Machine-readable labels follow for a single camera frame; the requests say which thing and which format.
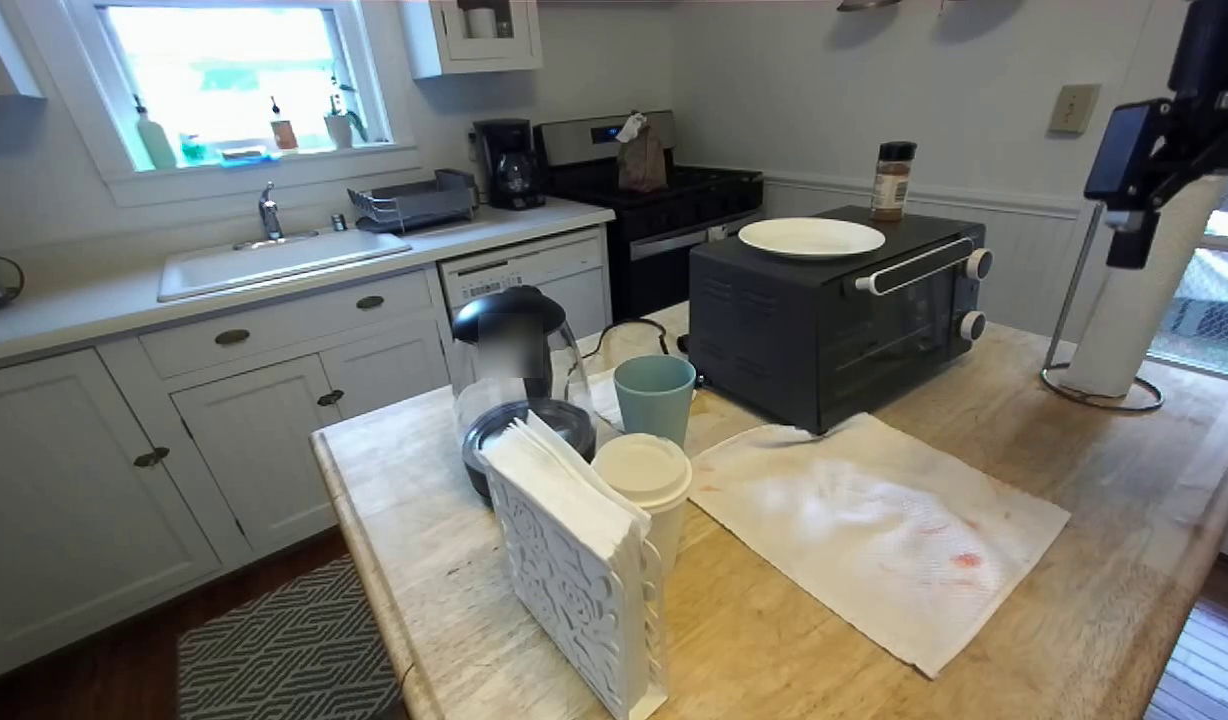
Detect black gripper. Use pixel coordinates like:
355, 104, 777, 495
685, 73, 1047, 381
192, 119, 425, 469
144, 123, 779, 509
1102, 0, 1228, 273

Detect white paper towel roll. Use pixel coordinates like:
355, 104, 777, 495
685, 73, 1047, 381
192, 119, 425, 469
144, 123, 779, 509
1065, 171, 1228, 404

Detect spice jar with black lid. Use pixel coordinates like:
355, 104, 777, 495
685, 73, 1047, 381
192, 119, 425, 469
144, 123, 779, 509
867, 137, 919, 219

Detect white round plate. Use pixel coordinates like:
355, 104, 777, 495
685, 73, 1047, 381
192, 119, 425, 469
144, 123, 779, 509
733, 214, 893, 266

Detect black toaster oven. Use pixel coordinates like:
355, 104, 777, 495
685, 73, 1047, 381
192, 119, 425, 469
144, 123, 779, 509
685, 206, 996, 438

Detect stained beige cloth placemat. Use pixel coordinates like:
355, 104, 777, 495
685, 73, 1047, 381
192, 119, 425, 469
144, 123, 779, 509
688, 407, 1072, 679

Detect black kitchen stove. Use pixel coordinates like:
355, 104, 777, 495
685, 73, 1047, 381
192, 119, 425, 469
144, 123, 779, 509
536, 114, 769, 323

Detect brown paper bag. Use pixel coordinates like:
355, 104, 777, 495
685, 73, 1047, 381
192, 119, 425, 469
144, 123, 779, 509
611, 114, 672, 195

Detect teal cup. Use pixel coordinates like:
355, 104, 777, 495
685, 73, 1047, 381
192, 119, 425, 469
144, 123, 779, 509
611, 353, 698, 454

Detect wooden kitchen island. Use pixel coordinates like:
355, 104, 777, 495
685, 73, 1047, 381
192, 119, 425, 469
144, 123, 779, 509
309, 302, 1228, 720

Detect white cup with lid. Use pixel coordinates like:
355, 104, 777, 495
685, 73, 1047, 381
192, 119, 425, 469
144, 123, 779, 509
592, 432, 697, 582

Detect white dishwasher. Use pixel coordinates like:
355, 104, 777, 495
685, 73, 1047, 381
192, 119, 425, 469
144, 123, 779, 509
436, 223, 616, 343

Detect black coffee maker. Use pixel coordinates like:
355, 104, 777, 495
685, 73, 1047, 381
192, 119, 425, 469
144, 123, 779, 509
466, 118, 547, 214

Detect glass kettle with black lid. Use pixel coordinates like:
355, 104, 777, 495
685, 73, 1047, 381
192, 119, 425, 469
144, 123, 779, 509
445, 281, 674, 512

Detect white spray bottle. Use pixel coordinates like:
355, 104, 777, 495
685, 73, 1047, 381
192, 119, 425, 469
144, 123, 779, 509
321, 76, 372, 154

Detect white kitchen sink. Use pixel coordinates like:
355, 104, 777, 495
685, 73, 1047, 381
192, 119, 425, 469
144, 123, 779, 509
152, 228, 413, 303

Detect small orange label bottle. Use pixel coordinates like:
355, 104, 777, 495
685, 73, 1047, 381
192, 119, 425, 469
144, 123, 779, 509
265, 94, 299, 158

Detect chrome faucet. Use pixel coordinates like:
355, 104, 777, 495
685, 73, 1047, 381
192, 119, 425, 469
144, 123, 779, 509
253, 182, 287, 250

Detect blue sponge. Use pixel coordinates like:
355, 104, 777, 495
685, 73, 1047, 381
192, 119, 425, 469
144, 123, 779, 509
217, 139, 282, 171

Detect white framed window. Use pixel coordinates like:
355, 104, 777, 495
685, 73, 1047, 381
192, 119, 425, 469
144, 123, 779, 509
56, 0, 408, 190

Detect grey patterned floor rug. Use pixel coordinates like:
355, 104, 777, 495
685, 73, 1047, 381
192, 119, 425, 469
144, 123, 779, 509
171, 556, 408, 720

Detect green soap bottle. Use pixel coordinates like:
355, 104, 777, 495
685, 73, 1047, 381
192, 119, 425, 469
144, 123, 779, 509
126, 94, 181, 178

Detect white base cabinets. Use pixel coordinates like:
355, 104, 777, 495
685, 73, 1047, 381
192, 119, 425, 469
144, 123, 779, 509
0, 266, 456, 689

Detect metal wire paper towel holder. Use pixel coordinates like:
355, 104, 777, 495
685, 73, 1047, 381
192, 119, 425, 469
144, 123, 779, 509
1037, 195, 1168, 415

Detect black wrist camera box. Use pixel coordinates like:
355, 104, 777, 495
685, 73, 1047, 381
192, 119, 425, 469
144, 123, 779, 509
1083, 95, 1170, 209

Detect beige wall light switch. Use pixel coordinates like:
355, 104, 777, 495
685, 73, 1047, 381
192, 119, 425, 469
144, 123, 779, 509
1047, 82, 1102, 139

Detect white wall cabinet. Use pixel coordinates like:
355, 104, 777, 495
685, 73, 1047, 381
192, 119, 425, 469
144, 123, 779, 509
398, 0, 547, 82

